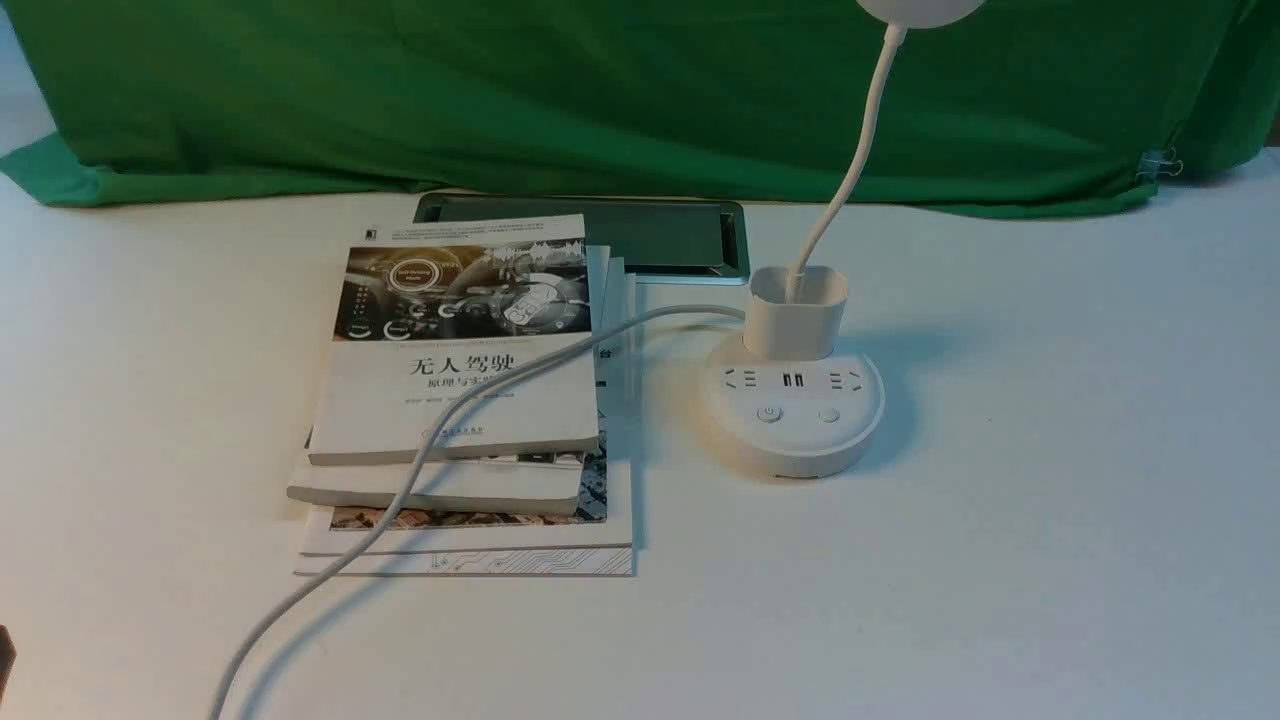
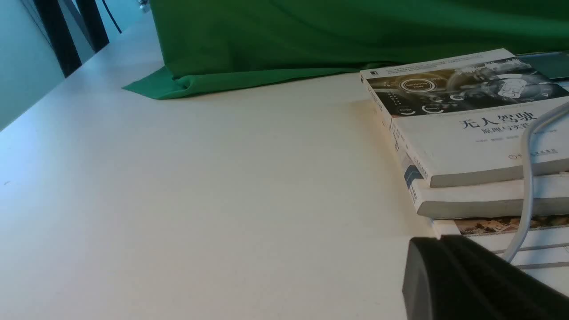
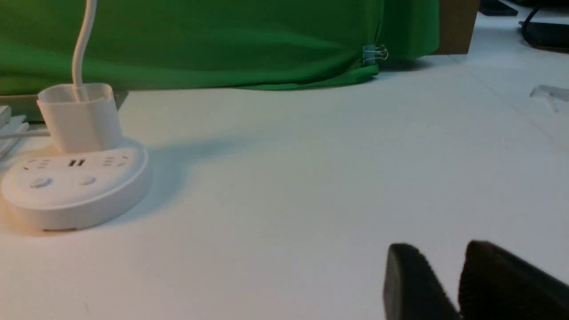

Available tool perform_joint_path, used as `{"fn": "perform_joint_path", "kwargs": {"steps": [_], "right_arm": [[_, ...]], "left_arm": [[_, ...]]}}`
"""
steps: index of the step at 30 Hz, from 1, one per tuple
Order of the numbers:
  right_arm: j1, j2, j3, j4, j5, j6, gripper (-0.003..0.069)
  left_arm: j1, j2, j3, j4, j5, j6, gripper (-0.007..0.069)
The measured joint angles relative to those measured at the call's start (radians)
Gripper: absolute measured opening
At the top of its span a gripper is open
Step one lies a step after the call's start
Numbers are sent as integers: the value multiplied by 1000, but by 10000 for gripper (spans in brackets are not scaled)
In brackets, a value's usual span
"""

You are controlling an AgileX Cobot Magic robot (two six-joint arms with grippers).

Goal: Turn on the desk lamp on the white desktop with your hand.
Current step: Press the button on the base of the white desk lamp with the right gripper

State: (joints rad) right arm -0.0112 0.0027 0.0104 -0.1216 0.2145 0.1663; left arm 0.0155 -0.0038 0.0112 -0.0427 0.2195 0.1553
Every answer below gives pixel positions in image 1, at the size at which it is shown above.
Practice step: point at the green backdrop cloth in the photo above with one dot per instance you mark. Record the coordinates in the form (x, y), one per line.
(1024, 109)

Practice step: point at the bottom book with circuit pattern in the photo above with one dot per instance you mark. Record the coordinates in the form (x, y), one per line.
(560, 562)

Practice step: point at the dark object at left edge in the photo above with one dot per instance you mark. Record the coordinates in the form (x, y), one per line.
(8, 655)

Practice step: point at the metal binder clip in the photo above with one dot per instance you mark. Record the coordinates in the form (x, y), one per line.
(1156, 164)

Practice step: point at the metal desk cable hatch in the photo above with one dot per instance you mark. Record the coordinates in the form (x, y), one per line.
(663, 241)

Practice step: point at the top book with car cover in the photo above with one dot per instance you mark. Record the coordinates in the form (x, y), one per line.
(455, 400)

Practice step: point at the white desk lamp with sockets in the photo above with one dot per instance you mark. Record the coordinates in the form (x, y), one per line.
(788, 396)

